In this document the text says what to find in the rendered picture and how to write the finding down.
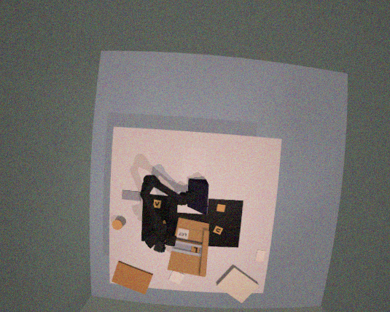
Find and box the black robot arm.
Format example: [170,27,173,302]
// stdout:
[140,175,198,253]

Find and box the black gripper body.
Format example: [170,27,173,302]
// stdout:
[147,230,176,246]

